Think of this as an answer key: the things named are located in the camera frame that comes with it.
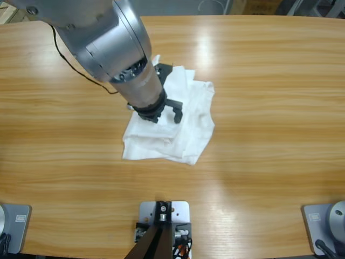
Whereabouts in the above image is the orange cable bundle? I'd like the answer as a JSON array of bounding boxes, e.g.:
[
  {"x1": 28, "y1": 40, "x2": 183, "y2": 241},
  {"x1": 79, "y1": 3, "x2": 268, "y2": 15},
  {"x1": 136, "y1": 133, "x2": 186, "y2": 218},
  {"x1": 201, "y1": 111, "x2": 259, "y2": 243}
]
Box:
[{"x1": 172, "y1": 237, "x2": 194, "y2": 259}]

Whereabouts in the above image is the pale cardboard box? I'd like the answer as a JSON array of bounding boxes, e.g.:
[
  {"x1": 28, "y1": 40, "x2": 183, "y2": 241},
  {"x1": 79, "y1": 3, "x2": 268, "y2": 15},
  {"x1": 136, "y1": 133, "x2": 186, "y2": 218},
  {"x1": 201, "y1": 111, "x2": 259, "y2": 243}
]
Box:
[{"x1": 0, "y1": 4, "x2": 27, "y2": 25}]

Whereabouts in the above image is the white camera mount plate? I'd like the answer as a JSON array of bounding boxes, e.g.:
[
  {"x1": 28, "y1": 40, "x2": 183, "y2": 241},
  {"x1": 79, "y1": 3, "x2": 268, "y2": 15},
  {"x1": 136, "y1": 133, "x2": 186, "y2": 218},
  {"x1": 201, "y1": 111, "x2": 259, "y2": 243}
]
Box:
[{"x1": 139, "y1": 200, "x2": 191, "y2": 224}]

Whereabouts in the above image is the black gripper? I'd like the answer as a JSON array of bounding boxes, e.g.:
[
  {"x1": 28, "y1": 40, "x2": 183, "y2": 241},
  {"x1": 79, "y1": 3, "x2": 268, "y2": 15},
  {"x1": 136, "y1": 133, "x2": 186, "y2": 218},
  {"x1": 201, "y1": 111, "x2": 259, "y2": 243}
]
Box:
[{"x1": 126, "y1": 92, "x2": 185, "y2": 126}]

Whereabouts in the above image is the silver arm base disc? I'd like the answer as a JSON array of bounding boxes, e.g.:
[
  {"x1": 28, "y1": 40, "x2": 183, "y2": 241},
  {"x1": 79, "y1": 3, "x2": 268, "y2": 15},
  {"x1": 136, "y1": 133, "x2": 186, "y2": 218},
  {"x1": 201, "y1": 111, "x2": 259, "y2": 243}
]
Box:
[
  {"x1": 0, "y1": 204, "x2": 8, "y2": 235},
  {"x1": 326, "y1": 200, "x2": 345, "y2": 241}
]

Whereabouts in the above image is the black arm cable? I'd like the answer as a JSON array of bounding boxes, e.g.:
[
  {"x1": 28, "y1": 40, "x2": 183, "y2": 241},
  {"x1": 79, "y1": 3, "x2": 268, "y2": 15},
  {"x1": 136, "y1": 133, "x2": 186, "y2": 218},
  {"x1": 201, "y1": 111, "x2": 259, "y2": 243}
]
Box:
[{"x1": 49, "y1": 24, "x2": 120, "y2": 95}]

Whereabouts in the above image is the grey metal frame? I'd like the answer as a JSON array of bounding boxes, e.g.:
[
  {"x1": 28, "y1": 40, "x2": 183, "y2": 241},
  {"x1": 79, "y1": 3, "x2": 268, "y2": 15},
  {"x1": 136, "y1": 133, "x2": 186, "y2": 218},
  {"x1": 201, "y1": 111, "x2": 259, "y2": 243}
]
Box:
[{"x1": 280, "y1": 0, "x2": 345, "y2": 19}]

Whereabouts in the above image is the brown cardboard box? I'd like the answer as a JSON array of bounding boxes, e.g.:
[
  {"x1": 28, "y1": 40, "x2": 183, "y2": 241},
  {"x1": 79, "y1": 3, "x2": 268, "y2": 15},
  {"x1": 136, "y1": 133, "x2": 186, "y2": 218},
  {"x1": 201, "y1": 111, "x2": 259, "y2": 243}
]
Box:
[{"x1": 231, "y1": 0, "x2": 284, "y2": 16}]

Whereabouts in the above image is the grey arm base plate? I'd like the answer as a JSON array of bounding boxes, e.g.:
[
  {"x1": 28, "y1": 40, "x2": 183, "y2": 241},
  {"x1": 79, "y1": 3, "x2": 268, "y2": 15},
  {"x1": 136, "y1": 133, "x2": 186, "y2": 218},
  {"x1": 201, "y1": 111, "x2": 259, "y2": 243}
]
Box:
[
  {"x1": 0, "y1": 204, "x2": 32, "y2": 254},
  {"x1": 301, "y1": 203, "x2": 345, "y2": 256}
]

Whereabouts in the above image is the white t-shirt with black print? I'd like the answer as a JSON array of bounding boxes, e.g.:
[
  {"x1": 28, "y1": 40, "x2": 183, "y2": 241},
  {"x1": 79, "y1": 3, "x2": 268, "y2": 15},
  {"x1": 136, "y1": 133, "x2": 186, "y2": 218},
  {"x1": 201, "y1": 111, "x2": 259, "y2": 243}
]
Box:
[{"x1": 122, "y1": 54, "x2": 216, "y2": 166}]

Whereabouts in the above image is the black post clamp bracket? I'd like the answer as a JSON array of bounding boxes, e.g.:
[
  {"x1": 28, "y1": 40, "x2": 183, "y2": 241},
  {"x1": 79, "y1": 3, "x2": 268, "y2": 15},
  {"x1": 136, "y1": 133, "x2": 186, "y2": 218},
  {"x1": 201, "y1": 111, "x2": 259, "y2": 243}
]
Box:
[{"x1": 134, "y1": 221, "x2": 192, "y2": 243}]

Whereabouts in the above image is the dark camera post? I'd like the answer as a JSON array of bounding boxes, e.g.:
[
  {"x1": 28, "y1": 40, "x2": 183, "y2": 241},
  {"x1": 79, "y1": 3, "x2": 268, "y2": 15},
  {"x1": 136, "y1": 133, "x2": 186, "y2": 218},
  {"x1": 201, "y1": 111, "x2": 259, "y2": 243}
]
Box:
[{"x1": 126, "y1": 200, "x2": 173, "y2": 259}]

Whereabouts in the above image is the black base cable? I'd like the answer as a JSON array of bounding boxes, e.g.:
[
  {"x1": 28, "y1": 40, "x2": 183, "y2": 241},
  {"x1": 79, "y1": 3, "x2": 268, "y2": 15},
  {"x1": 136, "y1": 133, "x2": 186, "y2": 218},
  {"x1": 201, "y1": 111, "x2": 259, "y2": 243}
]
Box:
[
  {"x1": 315, "y1": 238, "x2": 339, "y2": 259},
  {"x1": 0, "y1": 233, "x2": 13, "y2": 254}
]

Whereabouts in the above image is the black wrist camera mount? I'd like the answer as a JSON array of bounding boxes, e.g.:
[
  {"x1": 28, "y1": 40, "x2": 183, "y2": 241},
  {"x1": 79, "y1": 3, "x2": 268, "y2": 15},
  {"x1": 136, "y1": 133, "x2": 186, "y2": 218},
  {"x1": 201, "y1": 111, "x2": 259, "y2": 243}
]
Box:
[{"x1": 155, "y1": 63, "x2": 174, "y2": 87}]

